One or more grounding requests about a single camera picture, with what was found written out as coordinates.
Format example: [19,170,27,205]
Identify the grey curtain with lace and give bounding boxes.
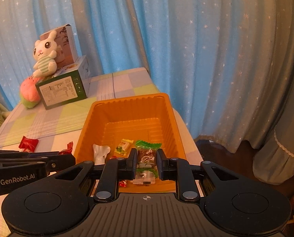
[252,81,294,185]

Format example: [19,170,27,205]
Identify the plaid tablecloth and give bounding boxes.
[0,67,204,237]

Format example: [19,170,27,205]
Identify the green white carton box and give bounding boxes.
[36,56,91,110]

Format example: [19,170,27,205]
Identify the orange plastic tray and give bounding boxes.
[73,92,187,194]

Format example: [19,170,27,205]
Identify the yellow green candy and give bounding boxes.
[114,139,134,156]

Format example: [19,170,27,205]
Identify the pink green star plush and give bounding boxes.
[20,76,41,109]

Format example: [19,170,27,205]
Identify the silver white foil packet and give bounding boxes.
[92,144,111,165]

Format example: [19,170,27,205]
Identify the large red snack packet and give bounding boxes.
[19,136,39,152]

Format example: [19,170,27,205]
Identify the brown white paper box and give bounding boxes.
[39,24,79,69]

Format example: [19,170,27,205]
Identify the red candy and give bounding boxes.
[119,180,127,188]

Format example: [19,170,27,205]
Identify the green brown candy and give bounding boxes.
[132,140,161,185]

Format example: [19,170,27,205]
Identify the blue star curtain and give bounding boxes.
[0,0,294,152]

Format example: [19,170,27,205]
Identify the white rabbit plush toy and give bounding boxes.
[33,30,58,78]

